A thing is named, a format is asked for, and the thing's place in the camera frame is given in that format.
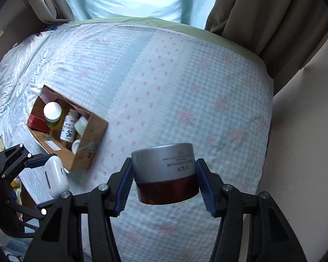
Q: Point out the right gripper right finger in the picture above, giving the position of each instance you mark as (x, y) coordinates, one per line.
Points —
(271, 237)

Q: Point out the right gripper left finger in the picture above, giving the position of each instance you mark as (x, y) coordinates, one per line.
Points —
(73, 222)

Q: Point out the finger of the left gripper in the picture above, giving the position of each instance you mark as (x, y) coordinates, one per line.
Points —
(28, 230)
(24, 158)

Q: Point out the red Marubi carton box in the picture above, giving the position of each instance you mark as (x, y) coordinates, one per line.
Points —
(38, 124)

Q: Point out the white earbuds case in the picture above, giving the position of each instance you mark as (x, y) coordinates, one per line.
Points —
(56, 176)

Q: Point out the yellow packing tape roll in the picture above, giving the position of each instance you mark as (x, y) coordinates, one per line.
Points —
(64, 112)

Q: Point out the white pill bottle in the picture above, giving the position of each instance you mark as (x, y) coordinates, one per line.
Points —
(68, 131)

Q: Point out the green jar white lid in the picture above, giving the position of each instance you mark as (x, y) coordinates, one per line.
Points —
(52, 113)

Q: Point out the small white lid jar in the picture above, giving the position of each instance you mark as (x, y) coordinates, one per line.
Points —
(75, 145)

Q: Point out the red jar silver lid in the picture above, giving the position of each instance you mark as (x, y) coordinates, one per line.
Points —
(165, 174)

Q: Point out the pale green cream jar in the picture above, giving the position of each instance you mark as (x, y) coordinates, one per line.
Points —
(80, 125)

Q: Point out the brown cardboard box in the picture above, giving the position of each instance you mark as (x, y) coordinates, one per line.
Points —
(51, 143)

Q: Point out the checked floral bed sheet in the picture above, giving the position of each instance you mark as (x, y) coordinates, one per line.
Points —
(151, 83)

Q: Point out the brown right curtain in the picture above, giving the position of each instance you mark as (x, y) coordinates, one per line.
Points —
(285, 34)

